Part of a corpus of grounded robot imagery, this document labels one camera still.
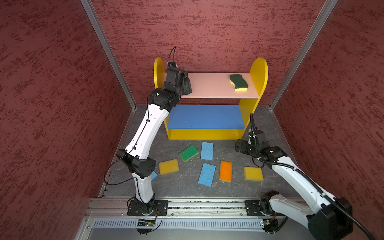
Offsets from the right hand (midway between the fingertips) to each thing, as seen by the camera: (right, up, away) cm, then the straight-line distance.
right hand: (241, 148), depth 82 cm
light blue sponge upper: (-19, -5, +12) cm, 23 cm away
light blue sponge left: (-51, -16, +3) cm, 53 cm away
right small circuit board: (+9, -34, -11) cm, 37 cm away
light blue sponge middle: (-19, -16, +1) cm, 25 cm away
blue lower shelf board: (-20, +18, +13) cm, 30 cm away
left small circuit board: (-51, -35, -10) cm, 63 cm away
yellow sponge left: (-42, -12, +5) cm, 44 cm away
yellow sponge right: (+7, -15, +1) cm, 17 cm away
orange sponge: (-8, -14, +3) cm, 17 cm away
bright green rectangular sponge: (-30, -5, +10) cm, 32 cm away
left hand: (-33, +33, -9) cm, 48 cm away
